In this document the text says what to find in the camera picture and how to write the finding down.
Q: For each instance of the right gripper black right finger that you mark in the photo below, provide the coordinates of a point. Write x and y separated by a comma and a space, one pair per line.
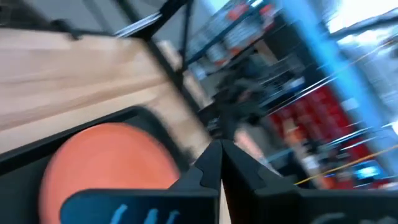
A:
295, 205

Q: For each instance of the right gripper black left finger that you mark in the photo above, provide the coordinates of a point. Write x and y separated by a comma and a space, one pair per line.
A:
140, 205

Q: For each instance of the orange round plate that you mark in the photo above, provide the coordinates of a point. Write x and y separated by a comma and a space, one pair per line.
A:
109, 155

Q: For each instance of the black plastic tray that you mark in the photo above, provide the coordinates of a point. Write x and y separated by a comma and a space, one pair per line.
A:
18, 186

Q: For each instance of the red bin storage rack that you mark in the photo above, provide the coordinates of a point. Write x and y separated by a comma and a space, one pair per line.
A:
317, 124

